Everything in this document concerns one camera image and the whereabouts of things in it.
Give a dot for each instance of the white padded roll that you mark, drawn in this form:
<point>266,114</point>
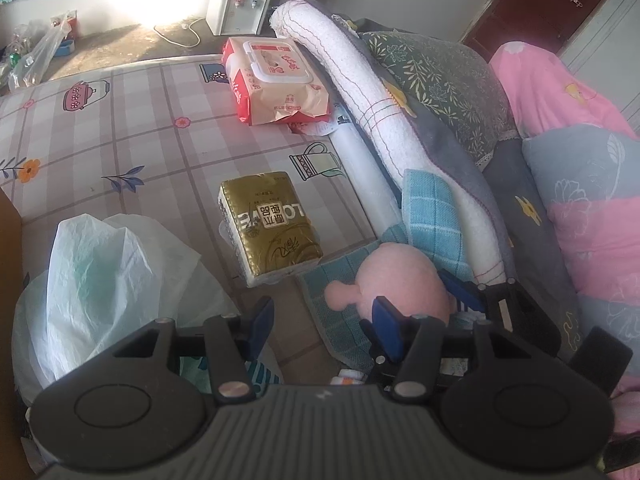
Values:
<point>365,170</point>

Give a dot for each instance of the teal checked towel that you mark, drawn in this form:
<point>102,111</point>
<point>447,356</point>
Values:
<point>335,335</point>

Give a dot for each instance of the pink plush toy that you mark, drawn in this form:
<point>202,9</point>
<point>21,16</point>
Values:
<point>400,280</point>

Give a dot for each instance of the brown cardboard box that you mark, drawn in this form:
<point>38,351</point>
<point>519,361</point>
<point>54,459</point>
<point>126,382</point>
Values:
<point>7,240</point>

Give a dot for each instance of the gold tissue pack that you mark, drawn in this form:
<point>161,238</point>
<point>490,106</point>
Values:
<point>270,220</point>

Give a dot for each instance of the white water dispenser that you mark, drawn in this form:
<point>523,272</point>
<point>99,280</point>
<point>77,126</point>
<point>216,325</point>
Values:
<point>235,5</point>

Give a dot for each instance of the checked printed bed mat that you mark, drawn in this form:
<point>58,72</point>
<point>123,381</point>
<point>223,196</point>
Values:
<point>150,125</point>

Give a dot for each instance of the pink wet wipes pack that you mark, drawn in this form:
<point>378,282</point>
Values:
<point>280,90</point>

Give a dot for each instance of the blue checked rolled towel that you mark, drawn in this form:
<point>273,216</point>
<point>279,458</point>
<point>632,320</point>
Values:
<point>430,210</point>

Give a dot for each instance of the white quilted blanket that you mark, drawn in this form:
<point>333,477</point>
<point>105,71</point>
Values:
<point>350,60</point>

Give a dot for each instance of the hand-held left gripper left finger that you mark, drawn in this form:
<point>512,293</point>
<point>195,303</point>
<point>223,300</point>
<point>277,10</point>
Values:
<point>262,322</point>

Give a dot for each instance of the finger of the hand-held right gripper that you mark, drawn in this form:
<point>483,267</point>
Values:
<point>382,372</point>
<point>457,284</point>

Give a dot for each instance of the brown door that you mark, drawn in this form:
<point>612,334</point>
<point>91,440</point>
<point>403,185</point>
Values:
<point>530,5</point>

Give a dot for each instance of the grey leaf-print pillow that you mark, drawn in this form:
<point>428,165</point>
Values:
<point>440,80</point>

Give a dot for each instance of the grey yellow-print bedsheet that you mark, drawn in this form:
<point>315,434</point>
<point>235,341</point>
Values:
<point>525,180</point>

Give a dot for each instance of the blue bowl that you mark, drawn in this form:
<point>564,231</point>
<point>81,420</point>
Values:
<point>65,49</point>

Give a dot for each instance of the clear plastic bag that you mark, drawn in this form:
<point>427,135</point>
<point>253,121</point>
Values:
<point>37,55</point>

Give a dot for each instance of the red container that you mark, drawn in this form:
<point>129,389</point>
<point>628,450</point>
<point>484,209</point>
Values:
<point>72,25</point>

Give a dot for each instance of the white plastic bag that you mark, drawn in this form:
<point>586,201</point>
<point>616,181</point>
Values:
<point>115,280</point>

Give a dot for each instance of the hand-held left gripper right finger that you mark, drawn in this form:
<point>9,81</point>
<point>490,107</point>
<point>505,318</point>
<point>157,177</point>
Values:
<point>387,332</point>

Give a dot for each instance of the pink and grey quilt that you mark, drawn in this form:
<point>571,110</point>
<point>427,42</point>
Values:
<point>590,185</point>

